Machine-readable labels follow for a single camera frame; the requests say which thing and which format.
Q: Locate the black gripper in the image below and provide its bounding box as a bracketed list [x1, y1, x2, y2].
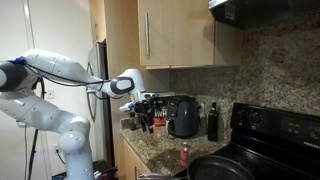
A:
[134, 98, 157, 134]

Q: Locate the black air fryer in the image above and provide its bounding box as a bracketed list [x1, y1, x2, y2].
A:
[165, 95, 201, 139]

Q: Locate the small dark pepper shaker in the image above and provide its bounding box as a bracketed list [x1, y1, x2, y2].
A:
[128, 111, 138, 132]

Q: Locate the black red whey bag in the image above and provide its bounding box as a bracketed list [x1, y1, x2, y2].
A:
[151, 97, 169, 128]

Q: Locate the wooden lower cabinet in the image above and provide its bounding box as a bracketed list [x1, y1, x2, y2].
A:
[122, 139, 153, 180]

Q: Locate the wooden cabinet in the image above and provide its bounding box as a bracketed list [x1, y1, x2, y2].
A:
[122, 139, 153, 180]
[89, 0, 243, 70]

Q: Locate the red soda can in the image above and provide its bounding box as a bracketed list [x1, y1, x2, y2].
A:
[179, 142, 192, 167]

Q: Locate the metal cooking pot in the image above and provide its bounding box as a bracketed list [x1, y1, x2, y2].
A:
[137, 172, 189, 180]

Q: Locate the white backsplash outlet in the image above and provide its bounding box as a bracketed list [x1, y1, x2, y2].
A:
[199, 103, 206, 120]

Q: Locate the dark glass bottle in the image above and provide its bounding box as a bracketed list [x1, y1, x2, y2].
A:
[207, 102, 220, 142]

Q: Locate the stainless steel refrigerator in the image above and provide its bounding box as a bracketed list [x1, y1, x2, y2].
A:
[85, 41, 114, 164]

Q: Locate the black frying pan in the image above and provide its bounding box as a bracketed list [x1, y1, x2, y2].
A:
[187, 155, 256, 180]

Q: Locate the wooden upper cabinet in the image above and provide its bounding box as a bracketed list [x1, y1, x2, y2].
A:
[89, 0, 243, 70]

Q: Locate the black kitchen stove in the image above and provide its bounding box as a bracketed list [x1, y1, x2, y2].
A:
[174, 102, 320, 180]

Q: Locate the black range hood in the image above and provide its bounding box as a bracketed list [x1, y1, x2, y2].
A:
[208, 0, 320, 31]

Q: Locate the silver cabinet door handle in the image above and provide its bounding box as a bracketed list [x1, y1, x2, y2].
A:
[145, 12, 151, 58]

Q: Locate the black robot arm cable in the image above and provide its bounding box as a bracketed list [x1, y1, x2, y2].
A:
[24, 63, 112, 88]

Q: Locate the white wall outlet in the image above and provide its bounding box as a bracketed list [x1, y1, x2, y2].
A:
[52, 143, 63, 155]

